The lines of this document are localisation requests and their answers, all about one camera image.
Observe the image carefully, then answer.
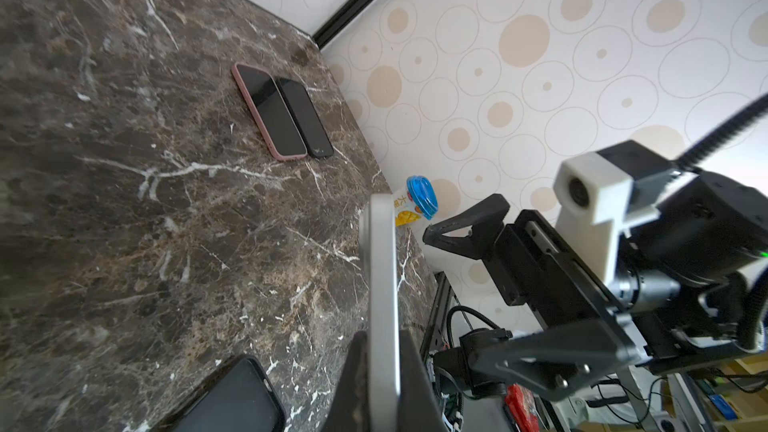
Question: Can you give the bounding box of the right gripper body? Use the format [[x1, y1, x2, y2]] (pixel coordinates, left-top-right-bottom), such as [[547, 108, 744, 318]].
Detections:
[[484, 210, 647, 363]]

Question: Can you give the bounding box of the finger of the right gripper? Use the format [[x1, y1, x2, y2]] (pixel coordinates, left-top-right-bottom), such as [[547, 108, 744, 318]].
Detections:
[[468, 319, 642, 402], [422, 193, 510, 260]]

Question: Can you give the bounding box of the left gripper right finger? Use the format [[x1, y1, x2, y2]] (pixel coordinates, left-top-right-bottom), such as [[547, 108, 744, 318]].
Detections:
[[398, 330, 446, 432]]

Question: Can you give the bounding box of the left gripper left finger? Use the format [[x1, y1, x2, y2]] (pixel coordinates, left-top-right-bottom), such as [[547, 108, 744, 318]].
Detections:
[[321, 331, 369, 432]]

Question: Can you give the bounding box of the silver-edged phone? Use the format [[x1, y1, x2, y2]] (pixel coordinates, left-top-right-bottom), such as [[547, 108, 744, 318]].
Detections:
[[359, 194, 401, 431]]

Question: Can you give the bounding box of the pink phone case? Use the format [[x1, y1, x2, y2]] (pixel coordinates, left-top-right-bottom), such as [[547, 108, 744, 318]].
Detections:
[[231, 62, 310, 163]]

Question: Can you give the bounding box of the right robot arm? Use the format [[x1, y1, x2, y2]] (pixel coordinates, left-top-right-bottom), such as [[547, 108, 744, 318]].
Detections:
[[423, 98, 767, 401]]

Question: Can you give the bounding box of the blue round lid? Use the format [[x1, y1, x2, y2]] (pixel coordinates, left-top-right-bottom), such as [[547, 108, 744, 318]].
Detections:
[[406, 175, 439, 220]]

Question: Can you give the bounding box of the yellow snack packet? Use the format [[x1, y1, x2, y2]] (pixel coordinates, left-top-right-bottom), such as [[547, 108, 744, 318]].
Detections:
[[393, 188, 423, 227]]

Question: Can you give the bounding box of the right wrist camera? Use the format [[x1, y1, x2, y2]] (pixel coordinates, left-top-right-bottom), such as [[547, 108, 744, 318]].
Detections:
[[553, 140, 678, 285]]

